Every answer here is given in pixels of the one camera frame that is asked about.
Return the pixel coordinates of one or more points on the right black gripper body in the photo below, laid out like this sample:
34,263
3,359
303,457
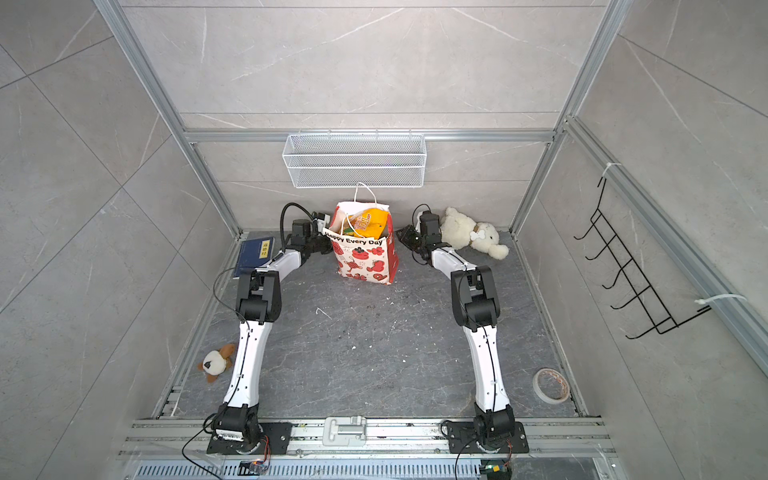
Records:
414,240

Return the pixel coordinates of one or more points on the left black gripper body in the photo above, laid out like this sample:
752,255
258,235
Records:
319,244

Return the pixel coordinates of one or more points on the red white paper gift bag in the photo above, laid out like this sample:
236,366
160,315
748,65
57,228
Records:
369,260

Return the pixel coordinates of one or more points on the yellow snack bag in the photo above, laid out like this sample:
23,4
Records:
370,223

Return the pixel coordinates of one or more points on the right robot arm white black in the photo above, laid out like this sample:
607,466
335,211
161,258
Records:
476,309

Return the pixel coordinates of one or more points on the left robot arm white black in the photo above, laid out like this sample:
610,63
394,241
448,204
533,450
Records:
258,306

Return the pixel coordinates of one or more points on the white plush teddy bear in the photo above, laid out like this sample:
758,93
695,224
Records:
460,231

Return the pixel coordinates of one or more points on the blue book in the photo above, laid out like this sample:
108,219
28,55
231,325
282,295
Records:
253,253

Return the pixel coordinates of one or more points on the brown white plush dog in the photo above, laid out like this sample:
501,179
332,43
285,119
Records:
217,362

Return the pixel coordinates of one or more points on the masking tape roll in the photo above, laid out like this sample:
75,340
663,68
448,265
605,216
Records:
551,386

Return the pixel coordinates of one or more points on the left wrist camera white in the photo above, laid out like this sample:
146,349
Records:
321,221

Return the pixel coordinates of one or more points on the white wire mesh basket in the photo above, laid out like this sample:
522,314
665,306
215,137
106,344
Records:
334,160

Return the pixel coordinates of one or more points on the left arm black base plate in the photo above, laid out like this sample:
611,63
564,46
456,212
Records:
277,434

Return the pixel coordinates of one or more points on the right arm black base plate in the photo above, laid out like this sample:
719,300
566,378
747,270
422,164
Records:
464,438

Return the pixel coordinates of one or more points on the black wire hook rack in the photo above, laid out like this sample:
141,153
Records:
628,270

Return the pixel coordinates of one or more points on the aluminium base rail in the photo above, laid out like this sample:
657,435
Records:
370,448

